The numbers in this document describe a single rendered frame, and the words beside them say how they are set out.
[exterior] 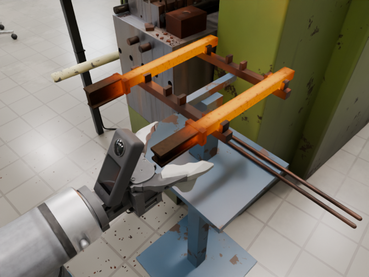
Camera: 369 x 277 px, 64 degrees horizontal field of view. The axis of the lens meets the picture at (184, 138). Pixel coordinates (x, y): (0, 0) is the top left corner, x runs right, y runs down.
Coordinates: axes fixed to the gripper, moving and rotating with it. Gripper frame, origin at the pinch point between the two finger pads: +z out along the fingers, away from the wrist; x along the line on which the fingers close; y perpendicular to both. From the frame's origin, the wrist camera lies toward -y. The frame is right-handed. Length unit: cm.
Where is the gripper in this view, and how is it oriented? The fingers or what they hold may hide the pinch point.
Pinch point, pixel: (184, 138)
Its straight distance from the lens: 53.5
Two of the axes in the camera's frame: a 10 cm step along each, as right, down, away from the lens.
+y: 0.0, 7.3, 6.9
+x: 6.8, 5.0, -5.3
